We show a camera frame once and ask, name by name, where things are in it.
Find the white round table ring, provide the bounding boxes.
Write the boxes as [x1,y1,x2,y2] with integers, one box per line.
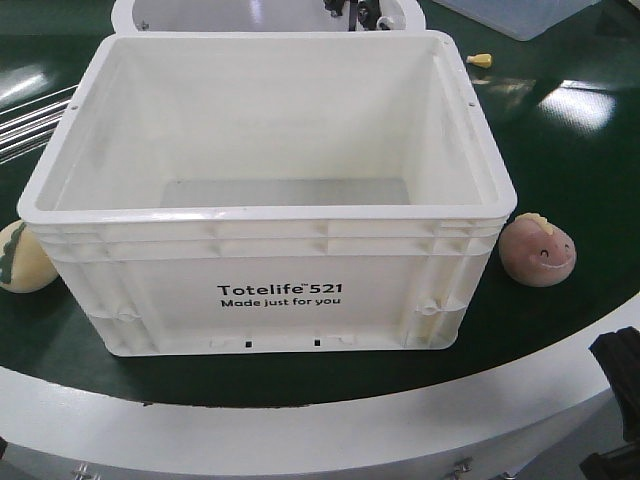
[0,285,640,475]

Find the white Totelife plastic crate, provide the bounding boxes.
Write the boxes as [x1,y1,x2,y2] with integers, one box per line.
[17,31,516,356]

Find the metal latch bracket right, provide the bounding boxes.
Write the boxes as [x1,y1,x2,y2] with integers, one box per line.
[445,457,473,480]

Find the black device at right edge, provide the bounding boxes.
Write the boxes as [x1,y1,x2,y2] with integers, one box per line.
[581,327,639,479]

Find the small yellow bottle-shaped toy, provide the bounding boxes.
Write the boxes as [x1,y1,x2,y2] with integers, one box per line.
[466,53,493,69]

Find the pink plush toy smiling face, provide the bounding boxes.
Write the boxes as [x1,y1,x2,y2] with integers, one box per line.
[498,213,577,287]

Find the metal latch bracket left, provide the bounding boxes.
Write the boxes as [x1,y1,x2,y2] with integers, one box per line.
[71,463,100,480]

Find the metal latch bracket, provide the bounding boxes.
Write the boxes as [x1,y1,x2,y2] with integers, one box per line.
[71,463,100,480]
[445,457,473,480]

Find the silver metal rods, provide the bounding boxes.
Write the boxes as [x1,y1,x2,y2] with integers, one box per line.
[1,85,77,163]

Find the black clamp mechanism at back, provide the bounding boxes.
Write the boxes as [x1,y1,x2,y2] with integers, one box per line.
[323,0,391,31]

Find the yellow plush toy green stripe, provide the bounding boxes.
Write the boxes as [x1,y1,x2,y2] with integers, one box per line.
[1,220,58,294]

